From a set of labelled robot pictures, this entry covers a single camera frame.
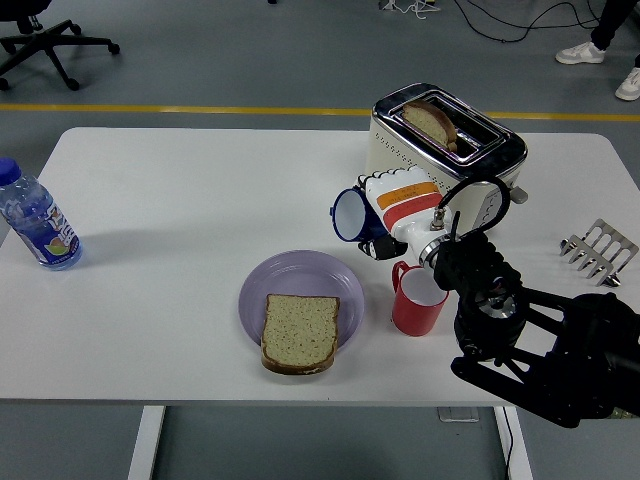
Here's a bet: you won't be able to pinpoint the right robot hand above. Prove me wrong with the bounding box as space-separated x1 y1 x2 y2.
353 166 457 262

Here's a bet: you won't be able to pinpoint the blue enamel cup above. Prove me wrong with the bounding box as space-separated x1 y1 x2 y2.
329 187 389 244

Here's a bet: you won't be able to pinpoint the rounded bread slice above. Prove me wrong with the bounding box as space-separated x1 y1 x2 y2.
401 100 458 153

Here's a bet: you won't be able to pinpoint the red enamel cup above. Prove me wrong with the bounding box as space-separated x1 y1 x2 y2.
390 259 451 338

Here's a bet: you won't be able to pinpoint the square bread slice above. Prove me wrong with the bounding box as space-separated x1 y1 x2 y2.
260 293 342 377

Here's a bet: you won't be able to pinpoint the cream and chrome toaster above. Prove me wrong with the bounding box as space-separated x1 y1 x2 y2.
366 82 530 242

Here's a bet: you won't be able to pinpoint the purple plate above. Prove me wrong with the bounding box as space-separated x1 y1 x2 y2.
237 249 366 357

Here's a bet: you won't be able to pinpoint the metal toast rack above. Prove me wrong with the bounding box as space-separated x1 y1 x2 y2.
558 217 640 289

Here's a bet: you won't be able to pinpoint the person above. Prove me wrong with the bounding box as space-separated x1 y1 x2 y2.
555 0 640 102

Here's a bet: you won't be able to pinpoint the white table leg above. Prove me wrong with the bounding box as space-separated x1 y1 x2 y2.
493 406 534 480
127 405 167 480

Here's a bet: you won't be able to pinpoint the blue-capped drink bottle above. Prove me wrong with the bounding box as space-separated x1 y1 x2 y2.
0 157 84 272

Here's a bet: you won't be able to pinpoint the black office chair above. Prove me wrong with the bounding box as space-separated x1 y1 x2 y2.
0 0 122 93

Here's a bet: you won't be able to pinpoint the black floor cable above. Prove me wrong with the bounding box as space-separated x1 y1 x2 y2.
452 0 624 44

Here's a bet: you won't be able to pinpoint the white floor cords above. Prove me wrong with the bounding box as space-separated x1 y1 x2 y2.
378 0 441 22

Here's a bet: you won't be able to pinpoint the grey under-table bracket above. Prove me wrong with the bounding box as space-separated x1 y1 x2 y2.
438 407 481 424

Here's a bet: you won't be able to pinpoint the black table leg cable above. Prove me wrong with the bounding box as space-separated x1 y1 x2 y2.
501 407 517 480

